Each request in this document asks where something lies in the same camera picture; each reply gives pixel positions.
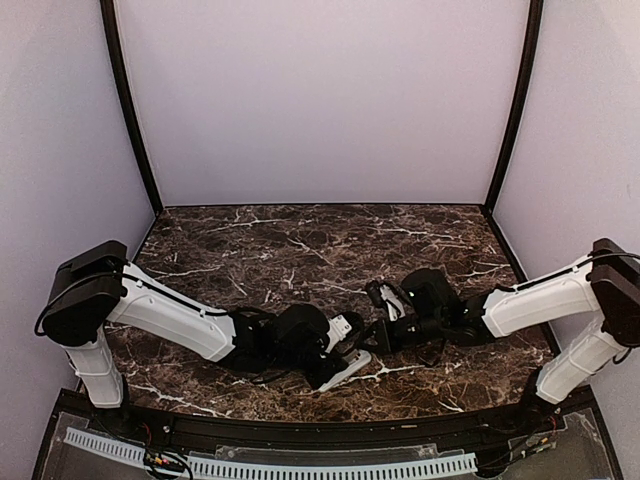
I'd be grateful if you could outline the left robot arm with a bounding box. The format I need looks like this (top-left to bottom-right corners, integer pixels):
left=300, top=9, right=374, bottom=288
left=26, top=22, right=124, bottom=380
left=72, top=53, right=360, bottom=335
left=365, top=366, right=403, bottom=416
left=34, top=240, right=352, bottom=436

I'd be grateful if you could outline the black front frame rail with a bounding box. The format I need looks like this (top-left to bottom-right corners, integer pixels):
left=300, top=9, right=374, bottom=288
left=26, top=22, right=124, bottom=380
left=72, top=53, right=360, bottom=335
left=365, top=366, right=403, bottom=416
left=75, top=396, right=554, bottom=451

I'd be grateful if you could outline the white slotted cable duct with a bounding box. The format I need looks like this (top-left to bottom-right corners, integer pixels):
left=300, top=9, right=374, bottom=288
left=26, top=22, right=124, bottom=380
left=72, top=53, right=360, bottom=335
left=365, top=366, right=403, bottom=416
left=63, top=426, right=479, bottom=479

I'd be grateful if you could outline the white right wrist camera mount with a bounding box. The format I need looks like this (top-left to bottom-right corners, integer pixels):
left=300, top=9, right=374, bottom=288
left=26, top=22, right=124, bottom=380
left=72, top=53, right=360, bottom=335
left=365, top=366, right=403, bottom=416
left=364, top=280, right=410, bottom=324

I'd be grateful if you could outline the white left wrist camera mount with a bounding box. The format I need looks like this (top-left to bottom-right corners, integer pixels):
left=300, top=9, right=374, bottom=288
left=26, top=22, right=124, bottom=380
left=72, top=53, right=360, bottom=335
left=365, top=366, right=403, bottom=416
left=324, top=311, right=365, bottom=356

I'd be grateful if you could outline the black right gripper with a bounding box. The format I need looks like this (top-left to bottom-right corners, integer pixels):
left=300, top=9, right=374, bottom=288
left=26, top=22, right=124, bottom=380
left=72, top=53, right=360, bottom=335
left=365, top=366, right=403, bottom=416
left=355, top=311, right=446, bottom=356

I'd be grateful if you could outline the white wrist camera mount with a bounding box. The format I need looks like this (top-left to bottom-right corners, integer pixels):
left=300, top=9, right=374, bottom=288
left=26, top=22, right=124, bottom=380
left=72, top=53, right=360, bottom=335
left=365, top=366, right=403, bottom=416
left=364, top=280, right=410, bottom=324
left=324, top=311, right=365, bottom=356

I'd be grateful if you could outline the black corner frame post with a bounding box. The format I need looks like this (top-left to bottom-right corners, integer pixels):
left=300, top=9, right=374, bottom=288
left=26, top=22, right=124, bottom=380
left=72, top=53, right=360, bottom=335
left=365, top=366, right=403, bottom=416
left=483, top=0, right=544, bottom=216
left=99, top=0, right=164, bottom=216

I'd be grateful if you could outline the black right corner frame post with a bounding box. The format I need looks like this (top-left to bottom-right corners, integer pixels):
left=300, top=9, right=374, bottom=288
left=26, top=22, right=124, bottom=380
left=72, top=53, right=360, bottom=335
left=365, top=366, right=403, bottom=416
left=483, top=0, right=544, bottom=216

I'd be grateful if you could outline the white remote control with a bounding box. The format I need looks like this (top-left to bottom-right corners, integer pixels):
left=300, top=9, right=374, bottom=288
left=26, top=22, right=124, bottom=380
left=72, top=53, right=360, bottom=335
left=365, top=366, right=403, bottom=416
left=318, top=349, right=372, bottom=393

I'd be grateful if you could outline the black left corner frame post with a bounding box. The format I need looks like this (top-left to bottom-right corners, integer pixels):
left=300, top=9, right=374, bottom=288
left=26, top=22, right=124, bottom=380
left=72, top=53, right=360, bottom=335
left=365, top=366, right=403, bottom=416
left=99, top=0, right=164, bottom=216

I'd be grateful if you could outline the clear acrylic plate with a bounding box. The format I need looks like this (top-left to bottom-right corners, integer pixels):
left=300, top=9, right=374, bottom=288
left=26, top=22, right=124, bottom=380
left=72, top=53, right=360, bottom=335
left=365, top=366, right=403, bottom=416
left=213, top=444, right=440, bottom=466

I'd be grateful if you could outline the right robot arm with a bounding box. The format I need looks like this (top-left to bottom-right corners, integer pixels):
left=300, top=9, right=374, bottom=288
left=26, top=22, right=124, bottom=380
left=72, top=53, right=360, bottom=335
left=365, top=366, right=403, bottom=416
left=359, top=238, right=639, bottom=434

